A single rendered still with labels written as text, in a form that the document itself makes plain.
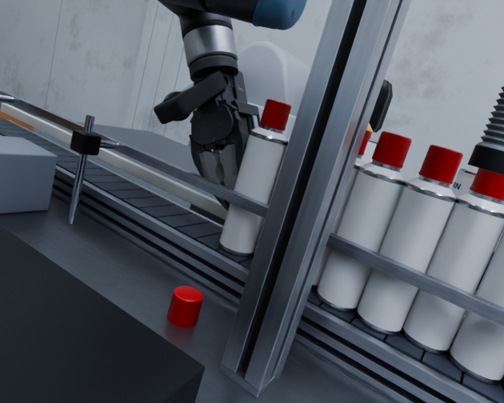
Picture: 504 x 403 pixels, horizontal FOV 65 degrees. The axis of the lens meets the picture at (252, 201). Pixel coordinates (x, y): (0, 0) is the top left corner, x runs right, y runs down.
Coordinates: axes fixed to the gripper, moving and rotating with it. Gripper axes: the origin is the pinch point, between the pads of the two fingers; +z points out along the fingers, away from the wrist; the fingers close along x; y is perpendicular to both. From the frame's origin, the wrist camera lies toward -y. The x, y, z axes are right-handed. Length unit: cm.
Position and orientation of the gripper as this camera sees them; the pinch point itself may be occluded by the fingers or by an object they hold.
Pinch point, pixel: (226, 201)
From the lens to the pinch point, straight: 56.0
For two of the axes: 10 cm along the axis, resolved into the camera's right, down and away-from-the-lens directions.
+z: 1.6, 9.9, -0.4
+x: -8.3, 1.6, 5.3
